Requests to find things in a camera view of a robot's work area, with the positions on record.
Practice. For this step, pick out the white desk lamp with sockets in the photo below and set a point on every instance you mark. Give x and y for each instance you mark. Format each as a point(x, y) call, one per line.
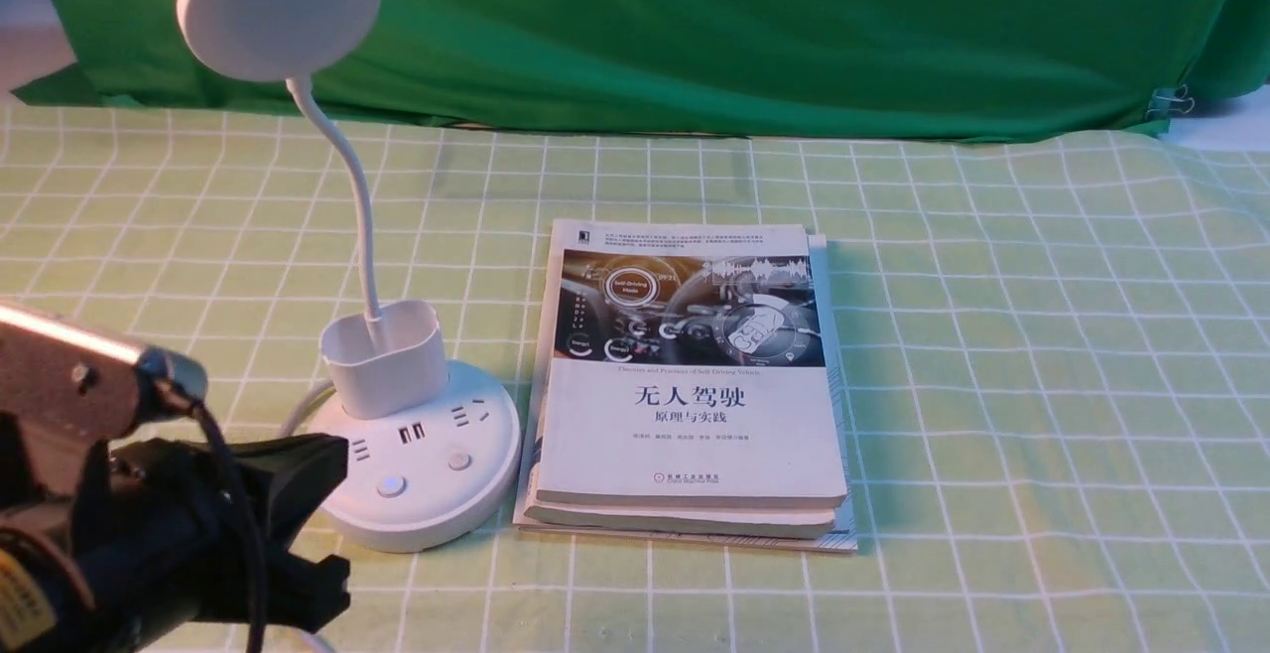
point(433, 443)

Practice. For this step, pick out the top book white cover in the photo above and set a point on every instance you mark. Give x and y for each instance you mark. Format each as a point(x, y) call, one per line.
point(685, 415)

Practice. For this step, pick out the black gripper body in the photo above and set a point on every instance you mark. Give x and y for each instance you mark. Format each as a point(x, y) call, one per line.
point(120, 562)

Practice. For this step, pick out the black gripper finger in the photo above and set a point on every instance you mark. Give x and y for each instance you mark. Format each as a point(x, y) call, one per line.
point(301, 593)
point(286, 480)

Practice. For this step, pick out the green checkered tablecloth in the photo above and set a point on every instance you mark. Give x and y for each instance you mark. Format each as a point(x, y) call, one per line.
point(1056, 360)

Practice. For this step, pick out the metal binder clip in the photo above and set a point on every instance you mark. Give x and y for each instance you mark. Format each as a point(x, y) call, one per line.
point(1170, 102)

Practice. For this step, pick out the green backdrop cloth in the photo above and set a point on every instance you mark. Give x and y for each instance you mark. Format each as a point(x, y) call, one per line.
point(970, 71)

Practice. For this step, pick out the bottom thin book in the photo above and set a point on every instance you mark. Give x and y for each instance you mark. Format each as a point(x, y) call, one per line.
point(838, 405)

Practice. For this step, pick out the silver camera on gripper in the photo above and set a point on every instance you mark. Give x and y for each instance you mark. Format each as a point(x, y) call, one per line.
point(65, 379)

